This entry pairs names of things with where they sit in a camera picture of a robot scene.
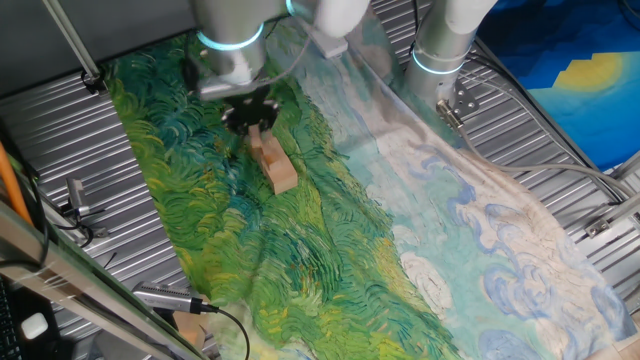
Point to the grey metal pole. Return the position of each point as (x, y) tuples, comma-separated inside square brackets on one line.
[(70, 37)]

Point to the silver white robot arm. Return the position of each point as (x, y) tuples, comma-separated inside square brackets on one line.
[(230, 25)]

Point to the grey black camera mount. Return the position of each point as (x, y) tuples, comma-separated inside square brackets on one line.
[(76, 195)]

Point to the black keyboard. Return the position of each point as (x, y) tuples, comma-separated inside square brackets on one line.
[(6, 330)]

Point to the silver ribbed camera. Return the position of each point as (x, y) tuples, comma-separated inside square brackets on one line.
[(160, 296)]

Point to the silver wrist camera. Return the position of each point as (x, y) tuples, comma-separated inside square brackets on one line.
[(227, 89)]

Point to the aluminium profile bar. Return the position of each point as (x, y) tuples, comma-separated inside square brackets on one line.
[(625, 207)]

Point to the orange tube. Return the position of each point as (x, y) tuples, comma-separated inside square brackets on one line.
[(10, 185)]

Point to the aluminium frame beam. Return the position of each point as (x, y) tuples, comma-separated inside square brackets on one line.
[(75, 280)]

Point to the green blue painted cloth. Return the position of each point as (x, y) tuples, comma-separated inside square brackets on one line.
[(400, 225)]

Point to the white power strip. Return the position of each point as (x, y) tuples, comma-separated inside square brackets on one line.
[(331, 46)]

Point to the white earbuds case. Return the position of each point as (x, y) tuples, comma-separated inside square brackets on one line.
[(35, 326)]

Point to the blue yellow painted cloth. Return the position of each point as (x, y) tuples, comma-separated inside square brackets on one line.
[(575, 110)]

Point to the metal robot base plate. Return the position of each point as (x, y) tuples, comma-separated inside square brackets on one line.
[(465, 100)]

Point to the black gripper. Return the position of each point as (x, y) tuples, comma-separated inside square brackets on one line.
[(250, 110)]

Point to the metal corner bracket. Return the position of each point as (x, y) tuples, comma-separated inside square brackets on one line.
[(597, 228)]

